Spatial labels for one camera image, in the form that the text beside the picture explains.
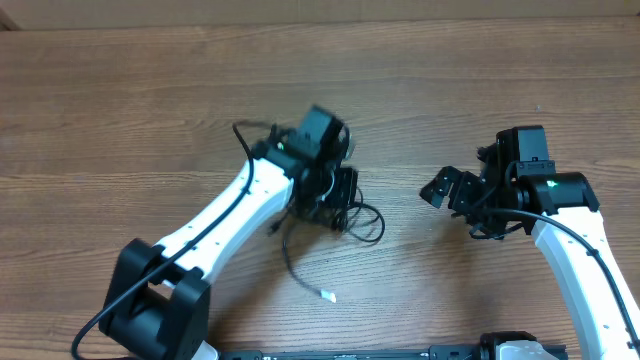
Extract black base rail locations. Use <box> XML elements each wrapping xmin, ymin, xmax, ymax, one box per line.
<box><xmin>219</xmin><ymin>331</ymin><xmax>569</xmax><ymax>360</ymax></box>

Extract black usb cables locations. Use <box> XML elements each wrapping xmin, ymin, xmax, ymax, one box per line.
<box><xmin>268</xmin><ymin>187</ymin><xmax>386</xmax><ymax>304</ymax></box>

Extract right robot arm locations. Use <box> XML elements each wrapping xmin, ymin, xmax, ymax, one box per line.
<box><xmin>420</xmin><ymin>125</ymin><xmax>639</xmax><ymax>359</ymax></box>

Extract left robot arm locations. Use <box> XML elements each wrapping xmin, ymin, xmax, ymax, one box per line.
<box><xmin>97</xmin><ymin>106</ymin><xmax>357</xmax><ymax>360</ymax></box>

